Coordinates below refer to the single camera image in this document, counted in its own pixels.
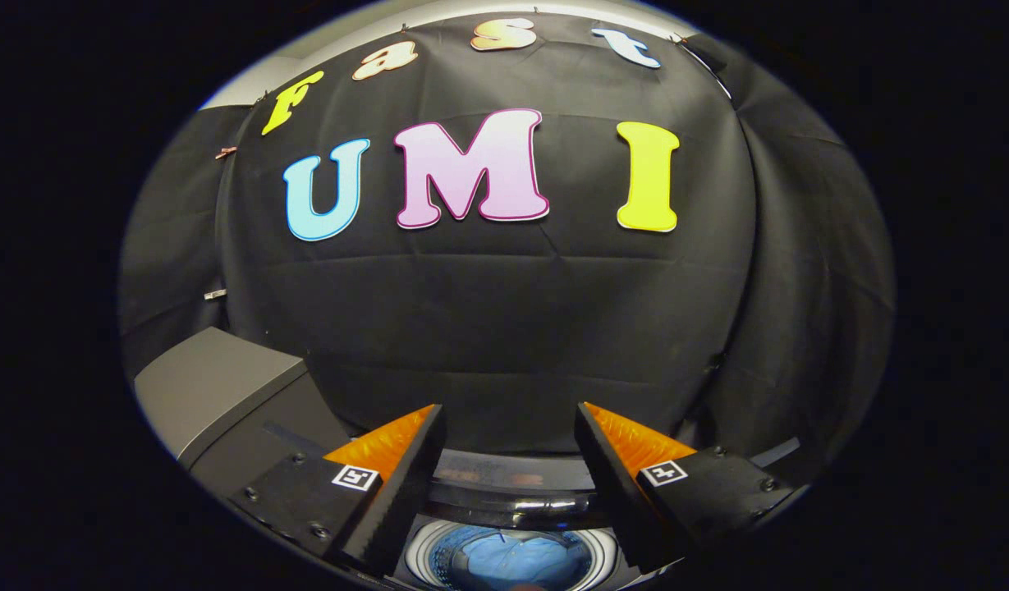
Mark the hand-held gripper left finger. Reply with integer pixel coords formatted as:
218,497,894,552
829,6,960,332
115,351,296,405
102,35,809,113
227,403,448,580

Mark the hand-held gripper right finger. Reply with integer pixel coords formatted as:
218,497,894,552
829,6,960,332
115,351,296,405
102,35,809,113
574,401,798,575

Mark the top-load washing machine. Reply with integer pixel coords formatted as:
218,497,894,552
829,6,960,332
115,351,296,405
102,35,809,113
393,519,636,591

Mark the light blue polo shirt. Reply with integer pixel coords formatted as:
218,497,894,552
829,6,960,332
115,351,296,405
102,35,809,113
451,529,595,591

